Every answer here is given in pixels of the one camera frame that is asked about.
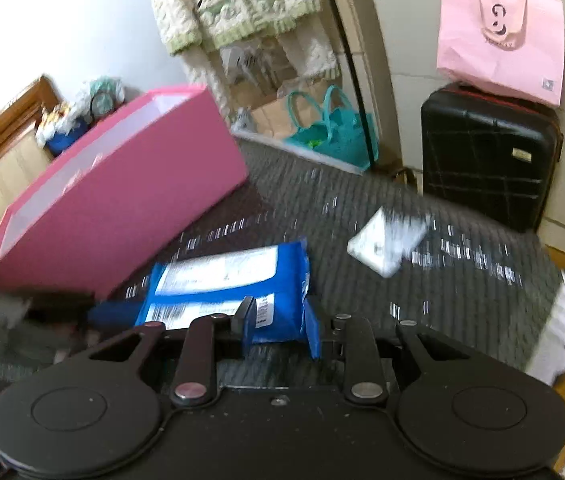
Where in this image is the teal handle bag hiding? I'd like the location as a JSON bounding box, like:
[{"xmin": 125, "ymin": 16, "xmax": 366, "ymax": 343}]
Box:
[{"xmin": 282, "ymin": 85, "xmax": 379, "ymax": 172}]

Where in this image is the dark grey blanket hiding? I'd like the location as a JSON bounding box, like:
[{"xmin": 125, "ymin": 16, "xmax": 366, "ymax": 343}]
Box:
[{"xmin": 0, "ymin": 137, "xmax": 564, "ymax": 387}]

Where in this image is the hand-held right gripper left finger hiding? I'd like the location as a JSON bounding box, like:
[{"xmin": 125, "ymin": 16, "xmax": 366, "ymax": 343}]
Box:
[{"xmin": 90, "ymin": 296, "xmax": 259, "ymax": 409}]

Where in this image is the brown paper bag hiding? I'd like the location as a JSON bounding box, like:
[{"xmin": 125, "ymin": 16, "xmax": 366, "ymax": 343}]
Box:
[{"xmin": 250, "ymin": 77, "xmax": 334, "ymax": 142}]

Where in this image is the black suitcase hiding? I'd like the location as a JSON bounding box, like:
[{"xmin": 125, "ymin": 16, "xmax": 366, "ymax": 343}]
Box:
[{"xmin": 420, "ymin": 84, "xmax": 563, "ymax": 234}]

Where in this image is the white tissue packet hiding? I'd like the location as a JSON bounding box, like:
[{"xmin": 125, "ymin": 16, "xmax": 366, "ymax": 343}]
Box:
[{"xmin": 347, "ymin": 206, "xmax": 432, "ymax": 279}]

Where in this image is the wooden headboard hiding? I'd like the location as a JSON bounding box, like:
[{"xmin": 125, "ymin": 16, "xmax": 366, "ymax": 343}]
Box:
[{"xmin": 0, "ymin": 75, "xmax": 69, "ymax": 241}]

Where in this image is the white bedsheet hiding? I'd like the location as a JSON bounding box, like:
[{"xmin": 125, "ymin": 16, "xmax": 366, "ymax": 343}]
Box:
[{"xmin": 527, "ymin": 272, "xmax": 565, "ymax": 387}]

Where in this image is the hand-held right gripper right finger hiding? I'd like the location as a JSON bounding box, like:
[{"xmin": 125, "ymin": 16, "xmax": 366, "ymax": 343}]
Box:
[{"xmin": 304, "ymin": 304, "xmax": 459, "ymax": 404}]

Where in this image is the pink tote bag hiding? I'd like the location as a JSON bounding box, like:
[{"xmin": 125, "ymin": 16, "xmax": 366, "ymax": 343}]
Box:
[{"xmin": 437, "ymin": 0, "xmax": 565, "ymax": 108}]

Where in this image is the blue wet wipes packet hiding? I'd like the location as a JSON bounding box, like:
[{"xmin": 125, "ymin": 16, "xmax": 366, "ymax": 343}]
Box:
[{"xmin": 135, "ymin": 238, "xmax": 321, "ymax": 359}]

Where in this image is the pink cardboard box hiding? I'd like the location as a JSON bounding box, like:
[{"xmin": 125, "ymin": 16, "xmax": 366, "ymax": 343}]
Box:
[{"xmin": 0, "ymin": 85, "xmax": 250, "ymax": 302}]

